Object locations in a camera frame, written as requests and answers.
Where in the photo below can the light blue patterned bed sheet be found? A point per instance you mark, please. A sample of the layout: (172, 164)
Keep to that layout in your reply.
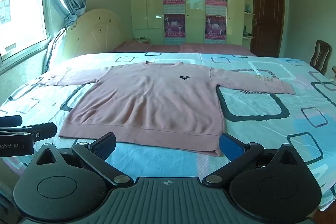
(262, 134)

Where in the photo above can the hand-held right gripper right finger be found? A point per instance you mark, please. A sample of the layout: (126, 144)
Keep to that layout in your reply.
(231, 146)

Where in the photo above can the window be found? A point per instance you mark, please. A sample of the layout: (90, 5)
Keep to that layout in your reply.
(21, 3)

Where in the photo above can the cream corner shelf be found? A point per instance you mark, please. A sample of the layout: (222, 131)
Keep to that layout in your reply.
(249, 13)

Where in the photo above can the pink sweatshirt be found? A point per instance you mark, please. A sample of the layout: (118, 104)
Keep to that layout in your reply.
(147, 103)

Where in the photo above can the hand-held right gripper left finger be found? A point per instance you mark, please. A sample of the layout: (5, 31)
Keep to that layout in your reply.
(105, 145)

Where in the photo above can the red bed cover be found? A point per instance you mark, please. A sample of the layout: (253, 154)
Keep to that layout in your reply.
(197, 47)

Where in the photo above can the stack of books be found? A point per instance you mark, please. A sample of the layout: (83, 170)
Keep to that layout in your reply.
(141, 39)

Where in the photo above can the cream wooden headboard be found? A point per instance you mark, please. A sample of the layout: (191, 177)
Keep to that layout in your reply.
(99, 29)

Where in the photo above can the dark wooden chair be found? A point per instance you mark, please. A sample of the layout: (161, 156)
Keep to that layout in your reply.
(320, 56)

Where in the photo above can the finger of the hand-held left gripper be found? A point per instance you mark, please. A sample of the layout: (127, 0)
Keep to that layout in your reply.
(42, 131)
(10, 121)

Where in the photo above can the dark brown wooden door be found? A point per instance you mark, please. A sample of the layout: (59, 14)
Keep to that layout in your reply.
(267, 16)

